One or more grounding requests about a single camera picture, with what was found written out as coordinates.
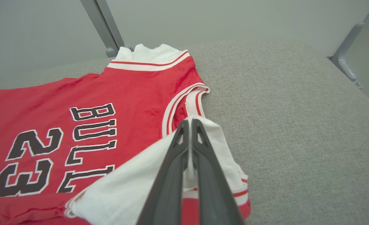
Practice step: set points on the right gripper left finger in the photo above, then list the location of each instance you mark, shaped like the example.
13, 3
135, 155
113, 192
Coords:
167, 187

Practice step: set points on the red Bulls basketball jersey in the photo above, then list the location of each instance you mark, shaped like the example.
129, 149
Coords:
125, 90

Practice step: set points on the grey metal bracket right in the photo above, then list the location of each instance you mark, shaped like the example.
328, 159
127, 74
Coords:
344, 59

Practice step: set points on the grey partition frame post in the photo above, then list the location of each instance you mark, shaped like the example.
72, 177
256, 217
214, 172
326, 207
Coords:
102, 28
110, 18

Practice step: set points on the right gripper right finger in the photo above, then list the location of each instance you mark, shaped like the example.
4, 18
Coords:
212, 187

